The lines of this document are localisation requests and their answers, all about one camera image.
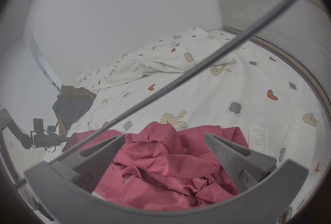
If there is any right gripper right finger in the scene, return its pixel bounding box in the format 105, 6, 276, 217
204, 132, 278, 194

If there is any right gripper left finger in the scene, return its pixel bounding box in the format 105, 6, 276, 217
51, 134, 127, 193

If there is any red shirt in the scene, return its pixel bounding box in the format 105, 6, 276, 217
62, 122, 250, 212

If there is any bed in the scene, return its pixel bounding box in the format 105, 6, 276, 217
62, 0, 331, 194

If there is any grey garment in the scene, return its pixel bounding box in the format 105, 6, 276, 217
52, 95, 94, 124

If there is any brown garment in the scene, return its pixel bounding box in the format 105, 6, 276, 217
57, 85, 97, 138

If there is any white printed quilt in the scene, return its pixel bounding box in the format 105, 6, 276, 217
78, 27, 236, 91

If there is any black cable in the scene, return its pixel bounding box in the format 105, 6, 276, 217
15, 0, 310, 188

